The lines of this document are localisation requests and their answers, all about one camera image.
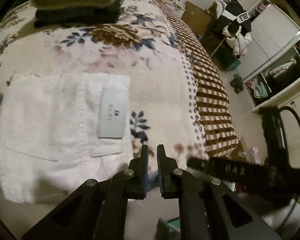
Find white pants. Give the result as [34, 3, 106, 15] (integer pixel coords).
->
[0, 73, 133, 204]

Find small open cardboard box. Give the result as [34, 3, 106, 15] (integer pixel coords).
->
[230, 137, 250, 163]

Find teal basket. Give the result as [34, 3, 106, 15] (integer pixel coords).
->
[155, 217, 181, 240]

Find checkered brown bed sheet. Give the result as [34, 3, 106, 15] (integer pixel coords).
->
[151, 0, 239, 158]

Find dark slippers pair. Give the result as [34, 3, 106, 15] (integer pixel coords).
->
[230, 74, 243, 94]

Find white wardrobe shelf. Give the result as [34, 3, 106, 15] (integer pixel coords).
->
[237, 0, 300, 112]

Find floral bed blanket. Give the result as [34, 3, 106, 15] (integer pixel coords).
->
[0, 0, 206, 167]

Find chair with clothes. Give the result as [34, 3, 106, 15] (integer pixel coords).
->
[200, 33, 241, 72]

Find white puffer jacket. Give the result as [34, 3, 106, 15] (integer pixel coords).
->
[222, 25, 252, 56]

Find black white sweater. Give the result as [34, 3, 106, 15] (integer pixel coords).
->
[215, 0, 251, 35]

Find brown cardboard box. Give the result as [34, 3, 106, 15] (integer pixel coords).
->
[181, 1, 216, 37]

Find white bedside table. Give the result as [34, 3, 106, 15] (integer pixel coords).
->
[161, 0, 185, 12]

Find folded black garment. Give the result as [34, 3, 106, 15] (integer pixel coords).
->
[34, 7, 122, 28]

